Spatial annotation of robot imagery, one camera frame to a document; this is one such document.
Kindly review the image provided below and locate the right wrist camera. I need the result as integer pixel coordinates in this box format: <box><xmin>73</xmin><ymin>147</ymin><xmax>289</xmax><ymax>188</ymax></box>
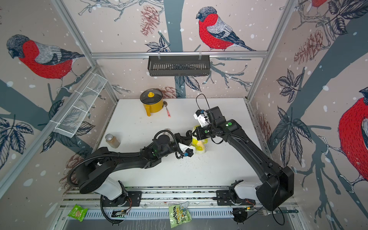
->
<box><xmin>194</xmin><ymin>106</ymin><xmax>226</xmax><ymax>127</ymax></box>

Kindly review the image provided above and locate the white mesh wall shelf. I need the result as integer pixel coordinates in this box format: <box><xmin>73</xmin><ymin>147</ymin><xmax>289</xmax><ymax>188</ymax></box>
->
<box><xmin>53</xmin><ymin>73</ymin><xmax>107</xmax><ymax>138</ymax></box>

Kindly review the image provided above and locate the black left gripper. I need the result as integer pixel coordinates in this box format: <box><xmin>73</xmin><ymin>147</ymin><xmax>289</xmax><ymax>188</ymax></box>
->
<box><xmin>159</xmin><ymin>134</ymin><xmax>195</xmax><ymax>159</ymax></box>

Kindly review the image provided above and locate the small glass spice jar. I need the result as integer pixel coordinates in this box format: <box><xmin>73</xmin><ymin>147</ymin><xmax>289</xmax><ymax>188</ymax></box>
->
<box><xmin>105</xmin><ymin>134</ymin><xmax>121</xmax><ymax>149</ymax></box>

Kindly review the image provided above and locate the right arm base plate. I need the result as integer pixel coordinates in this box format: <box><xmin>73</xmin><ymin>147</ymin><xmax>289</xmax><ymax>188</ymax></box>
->
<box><xmin>212</xmin><ymin>190</ymin><xmax>256</xmax><ymax>206</ymax></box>

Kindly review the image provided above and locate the pink handled spoon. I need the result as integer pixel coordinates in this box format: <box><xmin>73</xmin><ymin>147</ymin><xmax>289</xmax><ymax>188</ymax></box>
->
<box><xmin>163</xmin><ymin>101</ymin><xmax>171</xmax><ymax>118</ymax></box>

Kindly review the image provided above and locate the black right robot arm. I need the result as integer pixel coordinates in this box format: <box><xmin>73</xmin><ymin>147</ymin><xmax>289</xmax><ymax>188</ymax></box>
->
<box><xmin>193</xmin><ymin>119</ymin><xmax>294</xmax><ymax>211</ymax></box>

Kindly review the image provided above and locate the green white snack bag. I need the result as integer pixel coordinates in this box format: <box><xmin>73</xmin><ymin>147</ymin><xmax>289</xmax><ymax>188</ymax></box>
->
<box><xmin>169</xmin><ymin>202</ymin><xmax>192</xmax><ymax>228</ymax></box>

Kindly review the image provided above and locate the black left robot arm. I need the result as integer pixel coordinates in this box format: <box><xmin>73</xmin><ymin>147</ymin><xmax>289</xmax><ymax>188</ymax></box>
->
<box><xmin>67</xmin><ymin>130</ymin><xmax>195</xmax><ymax>200</ymax></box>

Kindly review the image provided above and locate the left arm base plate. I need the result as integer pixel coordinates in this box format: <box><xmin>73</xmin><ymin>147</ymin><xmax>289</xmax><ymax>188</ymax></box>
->
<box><xmin>100</xmin><ymin>191</ymin><xmax>142</xmax><ymax>208</ymax></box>

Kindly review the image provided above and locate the yellow-green white towel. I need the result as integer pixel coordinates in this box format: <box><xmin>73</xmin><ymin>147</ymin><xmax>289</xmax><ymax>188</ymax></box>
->
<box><xmin>192</xmin><ymin>136</ymin><xmax>208</xmax><ymax>154</ymax></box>

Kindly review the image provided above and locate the green snack packet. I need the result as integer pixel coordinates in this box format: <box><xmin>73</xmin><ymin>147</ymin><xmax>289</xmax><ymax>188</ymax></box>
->
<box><xmin>68</xmin><ymin>205</ymin><xmax>88</xmax><ymax>222</ymax></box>

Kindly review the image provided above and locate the yellow pot with lid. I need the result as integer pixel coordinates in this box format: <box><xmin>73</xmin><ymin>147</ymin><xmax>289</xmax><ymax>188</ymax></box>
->
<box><xmin>140</xmin><ymin>89</ymin><xmax>163</xmax><ymax>117</ymax></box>

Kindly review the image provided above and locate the black hanging wire basket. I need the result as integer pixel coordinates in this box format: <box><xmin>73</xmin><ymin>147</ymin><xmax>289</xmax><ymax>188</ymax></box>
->
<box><xmin>148</xmin><ymin>55</ymin><xmax>210</xmax><ymax>77</ymax></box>

